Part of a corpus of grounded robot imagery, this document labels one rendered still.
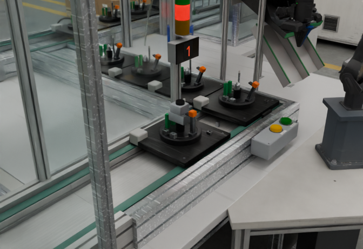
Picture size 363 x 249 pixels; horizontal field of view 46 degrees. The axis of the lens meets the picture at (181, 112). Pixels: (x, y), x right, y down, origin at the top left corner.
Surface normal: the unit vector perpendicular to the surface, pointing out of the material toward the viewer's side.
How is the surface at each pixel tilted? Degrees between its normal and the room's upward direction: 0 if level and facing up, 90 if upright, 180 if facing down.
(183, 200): 90
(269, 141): 0
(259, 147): 90
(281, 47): 45
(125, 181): 0
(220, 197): 0
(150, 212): 90
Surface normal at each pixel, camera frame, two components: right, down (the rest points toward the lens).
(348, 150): 0.08, 0.44
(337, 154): -0.65, 0.34
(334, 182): 0.00, -0.90
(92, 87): 0.77, 0.29
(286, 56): 0.45, -0.39
